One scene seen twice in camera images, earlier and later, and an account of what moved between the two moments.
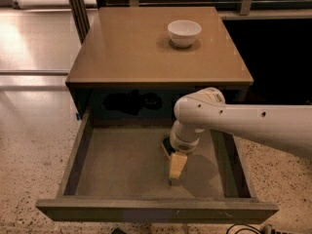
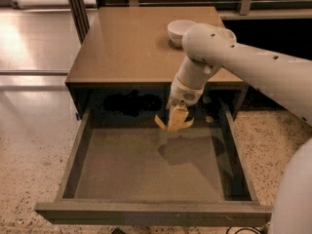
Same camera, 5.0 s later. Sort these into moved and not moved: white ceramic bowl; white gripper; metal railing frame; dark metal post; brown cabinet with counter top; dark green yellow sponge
Moved: white gripper; dark green yellow sponge
Not moved: metal railing frame; dark metal post; white ceramic bowl; brown cabinet with counter top
